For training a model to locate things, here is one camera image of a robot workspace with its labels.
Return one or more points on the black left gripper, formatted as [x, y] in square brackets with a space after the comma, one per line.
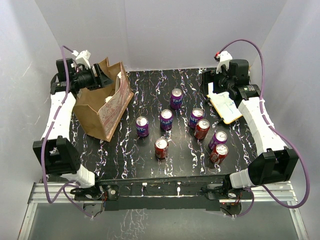
[102, 80]

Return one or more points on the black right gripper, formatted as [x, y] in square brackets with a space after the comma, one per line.
[208, 77]

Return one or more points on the brown canvas tote bag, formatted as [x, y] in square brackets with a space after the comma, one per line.
[99, 111]

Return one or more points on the purple fanta can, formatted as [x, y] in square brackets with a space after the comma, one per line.
[219, 137]
[195, 115]
[142, 126]
[176, 98]
[166, 119]

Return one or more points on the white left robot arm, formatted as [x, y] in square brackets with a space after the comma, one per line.
[55, 153]

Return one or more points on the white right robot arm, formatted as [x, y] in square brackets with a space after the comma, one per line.
[275, 162]

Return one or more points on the purple Fanta can back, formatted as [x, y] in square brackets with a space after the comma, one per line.
[176, 98]

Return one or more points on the yellow framed whiteboard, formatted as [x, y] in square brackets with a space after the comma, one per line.
[224, 105]

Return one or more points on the red cola can centre right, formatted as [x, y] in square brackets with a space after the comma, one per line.
[201, 129]

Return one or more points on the red cola can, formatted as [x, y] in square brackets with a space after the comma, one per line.
[219, 153]
[201, 129]
[161, 147]

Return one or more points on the red cola can far right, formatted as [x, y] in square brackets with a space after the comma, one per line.
[219, 153]

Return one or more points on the red cola can front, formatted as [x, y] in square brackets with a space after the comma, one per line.
[161, 147]

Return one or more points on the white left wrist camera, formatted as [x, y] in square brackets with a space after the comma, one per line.
[82, 58]

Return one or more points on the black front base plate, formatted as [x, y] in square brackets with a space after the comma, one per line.
[203, 192]

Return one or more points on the aluminium rail frame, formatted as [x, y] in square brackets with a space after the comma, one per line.
[265, 220]

